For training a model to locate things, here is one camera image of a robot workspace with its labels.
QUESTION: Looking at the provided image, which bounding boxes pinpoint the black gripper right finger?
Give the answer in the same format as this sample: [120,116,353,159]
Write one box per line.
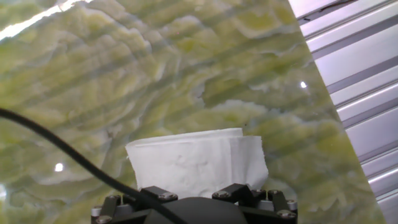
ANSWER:
[212,182,299,224]

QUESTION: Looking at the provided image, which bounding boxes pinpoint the green marble pattern mat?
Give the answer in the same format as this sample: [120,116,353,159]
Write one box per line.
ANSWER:
[0,0,388,224]

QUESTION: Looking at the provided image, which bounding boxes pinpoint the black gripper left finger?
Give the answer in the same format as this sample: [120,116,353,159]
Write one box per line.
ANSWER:
[91,185,178,224]

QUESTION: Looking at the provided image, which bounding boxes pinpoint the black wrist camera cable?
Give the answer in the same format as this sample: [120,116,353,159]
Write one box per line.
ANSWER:
[0,107,187,224]

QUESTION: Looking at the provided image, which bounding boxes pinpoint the white toilet paper roll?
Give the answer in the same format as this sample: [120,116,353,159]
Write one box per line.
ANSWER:
[125,127,270,200]

